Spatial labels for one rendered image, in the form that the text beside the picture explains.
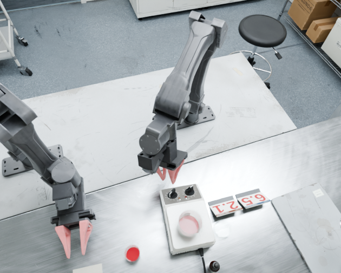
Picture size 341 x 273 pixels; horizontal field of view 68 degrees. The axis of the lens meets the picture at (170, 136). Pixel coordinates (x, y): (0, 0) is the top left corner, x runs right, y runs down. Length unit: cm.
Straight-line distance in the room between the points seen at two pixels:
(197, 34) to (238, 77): 59
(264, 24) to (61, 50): 189
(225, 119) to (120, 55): 181
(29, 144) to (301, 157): 90
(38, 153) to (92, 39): 232
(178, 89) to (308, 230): 62
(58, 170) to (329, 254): 82
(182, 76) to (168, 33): 233
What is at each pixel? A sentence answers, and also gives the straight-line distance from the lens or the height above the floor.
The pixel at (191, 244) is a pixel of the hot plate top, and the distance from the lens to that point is 76.
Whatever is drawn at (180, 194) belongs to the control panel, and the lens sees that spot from 83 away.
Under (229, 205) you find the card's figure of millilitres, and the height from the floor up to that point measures 92.
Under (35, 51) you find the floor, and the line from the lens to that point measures 295.
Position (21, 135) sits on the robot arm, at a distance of 65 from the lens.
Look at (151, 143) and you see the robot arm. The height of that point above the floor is 121.
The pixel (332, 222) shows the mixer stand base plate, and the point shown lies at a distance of 101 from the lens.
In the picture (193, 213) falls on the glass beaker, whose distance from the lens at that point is 71.
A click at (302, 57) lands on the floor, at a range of 308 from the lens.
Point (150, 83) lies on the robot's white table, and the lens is 115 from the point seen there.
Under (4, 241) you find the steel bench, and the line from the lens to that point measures 96.
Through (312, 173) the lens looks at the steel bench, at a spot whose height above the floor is 90.
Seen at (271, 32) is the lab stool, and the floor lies 64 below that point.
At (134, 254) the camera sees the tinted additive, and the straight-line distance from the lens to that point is 81.
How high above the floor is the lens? 173
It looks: 58 degrees down
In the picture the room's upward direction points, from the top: 5 degrees clockwise
